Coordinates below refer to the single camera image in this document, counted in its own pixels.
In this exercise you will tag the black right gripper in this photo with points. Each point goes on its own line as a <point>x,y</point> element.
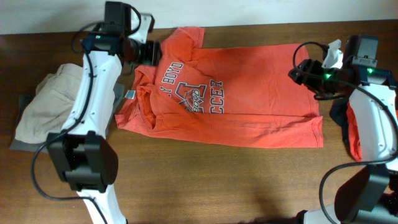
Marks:
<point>309,83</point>

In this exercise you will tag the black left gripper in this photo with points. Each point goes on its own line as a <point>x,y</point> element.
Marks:
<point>152,50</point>

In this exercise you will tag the beige folded shorts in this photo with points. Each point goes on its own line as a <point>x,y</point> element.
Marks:
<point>51,106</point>

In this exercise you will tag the red patterned garment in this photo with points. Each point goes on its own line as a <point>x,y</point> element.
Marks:
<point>353,135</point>

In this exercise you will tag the grey folded garment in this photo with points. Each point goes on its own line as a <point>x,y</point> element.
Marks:
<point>25,100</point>

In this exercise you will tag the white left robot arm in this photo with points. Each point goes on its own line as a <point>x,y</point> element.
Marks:
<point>80,153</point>

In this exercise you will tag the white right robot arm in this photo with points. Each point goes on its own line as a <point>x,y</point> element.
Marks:
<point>370,196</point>

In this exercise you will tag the orange soccer t-shirt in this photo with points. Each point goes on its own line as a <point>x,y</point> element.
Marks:
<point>239,96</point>

